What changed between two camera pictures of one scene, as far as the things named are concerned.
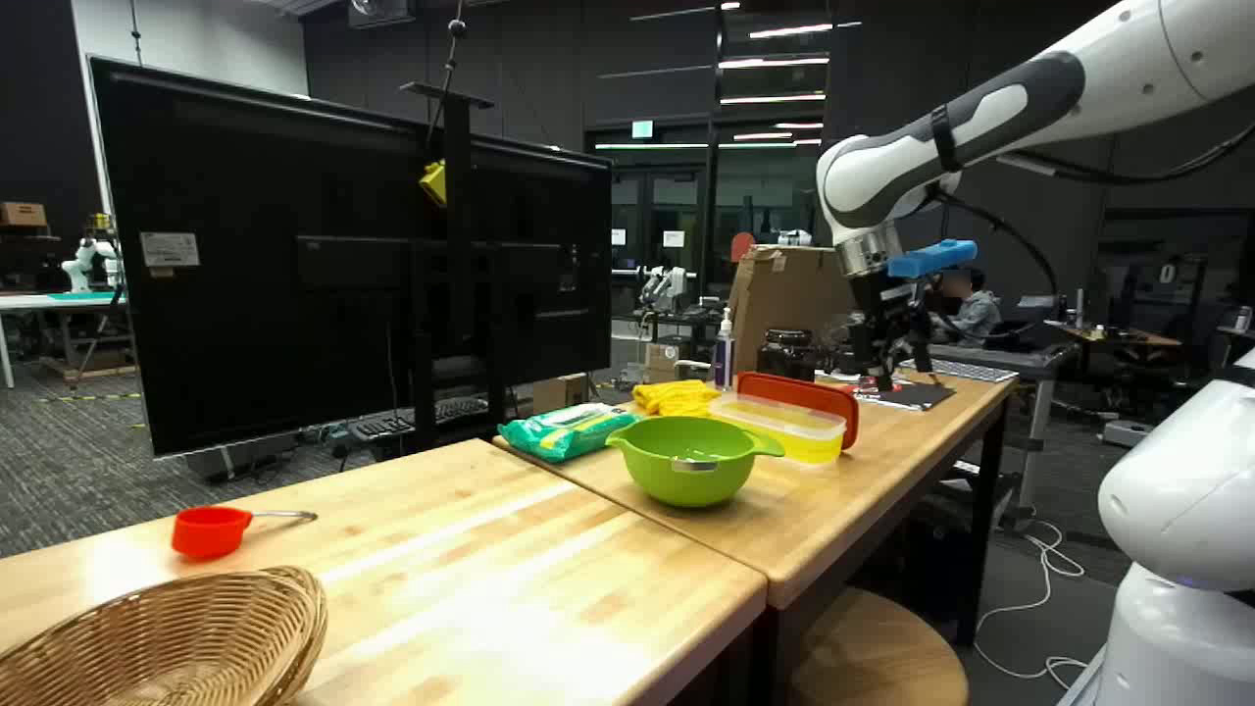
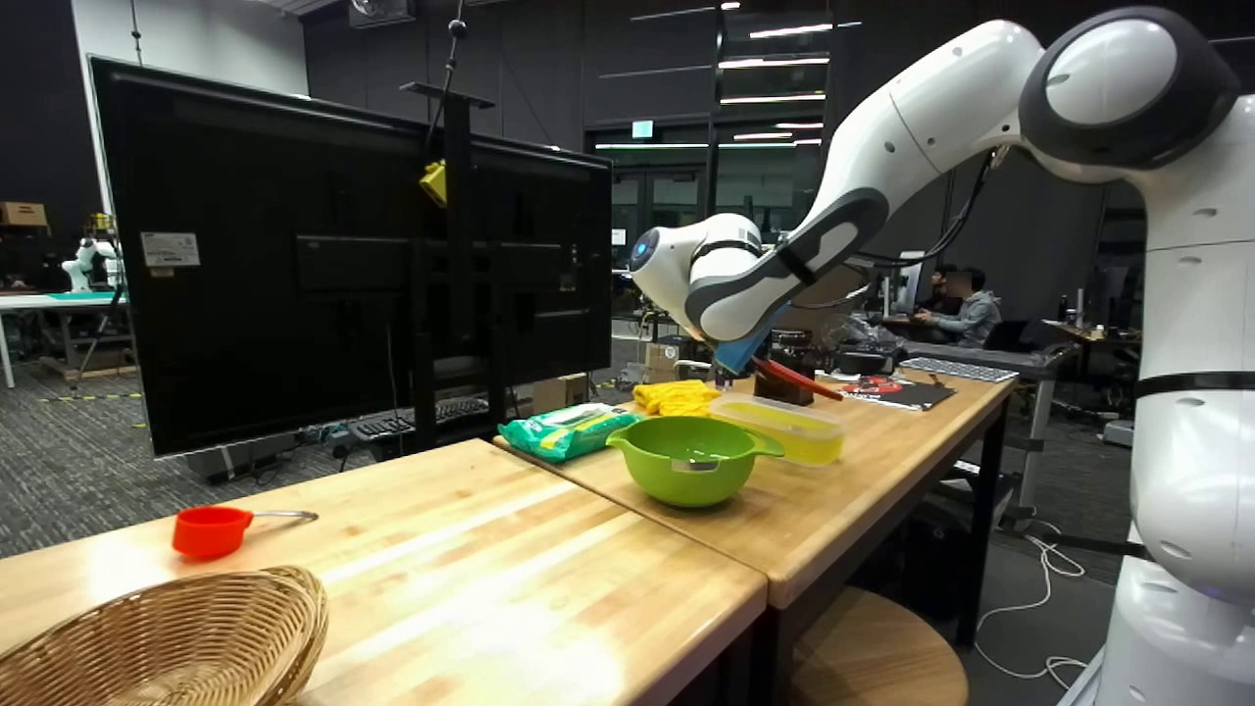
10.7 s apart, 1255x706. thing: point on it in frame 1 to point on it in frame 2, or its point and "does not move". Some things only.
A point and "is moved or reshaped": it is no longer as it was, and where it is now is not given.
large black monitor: x=302 y=264 does not move
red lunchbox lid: x=803 y=394 is moved or reshaped
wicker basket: x=234 y=638 does not move
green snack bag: x=571 y=432 does not move
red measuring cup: x=218 y=530 does not move
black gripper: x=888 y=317 to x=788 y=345
